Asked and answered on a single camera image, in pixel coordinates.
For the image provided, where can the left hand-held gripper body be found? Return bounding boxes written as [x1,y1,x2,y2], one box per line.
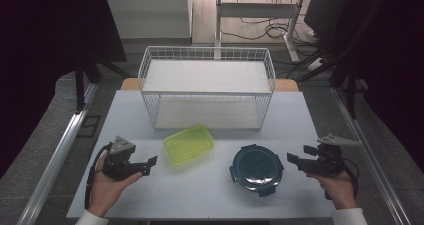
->
[102,135,144,181]

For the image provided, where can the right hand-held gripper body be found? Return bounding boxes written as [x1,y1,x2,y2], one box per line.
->
[308,133,361,178]

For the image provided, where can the dark teal round lid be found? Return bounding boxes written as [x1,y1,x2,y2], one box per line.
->
[228,143,285,198]

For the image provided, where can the clear container with green lid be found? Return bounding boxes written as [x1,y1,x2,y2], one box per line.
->
[162,124,216,167]

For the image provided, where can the white wire rack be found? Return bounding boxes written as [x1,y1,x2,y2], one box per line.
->
[137,45,277,131]

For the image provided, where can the person's right hand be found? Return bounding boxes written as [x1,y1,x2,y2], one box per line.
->
[306,170,358,211]

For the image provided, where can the person's left hand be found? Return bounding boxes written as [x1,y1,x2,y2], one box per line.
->
[87,150,143,218]

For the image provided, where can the black tripod stand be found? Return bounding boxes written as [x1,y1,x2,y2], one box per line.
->
[73,49,132,113]
[287,34,369,120]

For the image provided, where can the tan wooden board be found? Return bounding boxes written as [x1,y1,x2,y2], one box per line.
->
[119,77,300,93]

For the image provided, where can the white power strip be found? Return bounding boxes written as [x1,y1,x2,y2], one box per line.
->
[306,57,324,72]

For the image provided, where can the dark curtain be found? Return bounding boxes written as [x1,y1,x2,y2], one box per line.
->
[0,0,128,180]
[343,0,424,173]

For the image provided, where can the white cabinet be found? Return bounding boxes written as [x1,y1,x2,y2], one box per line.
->
[104,0,194,40]

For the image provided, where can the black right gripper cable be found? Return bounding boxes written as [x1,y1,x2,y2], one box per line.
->
[324,157,360,201]

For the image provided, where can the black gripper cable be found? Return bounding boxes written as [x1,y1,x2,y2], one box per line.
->
[324,157,360,201]
[83,142,114,210]

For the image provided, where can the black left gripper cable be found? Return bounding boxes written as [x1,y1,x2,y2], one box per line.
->
[83,142,114,210]

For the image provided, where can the aluminium rail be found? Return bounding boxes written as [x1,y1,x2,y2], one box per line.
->
[330,86,412,225]
[15,83,100,225]

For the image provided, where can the black floor cables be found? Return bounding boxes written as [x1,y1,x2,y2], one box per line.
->
[220,0,321,42]

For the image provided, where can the white metal desk frame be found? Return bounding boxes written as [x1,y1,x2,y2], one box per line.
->
[213,0,307,63]

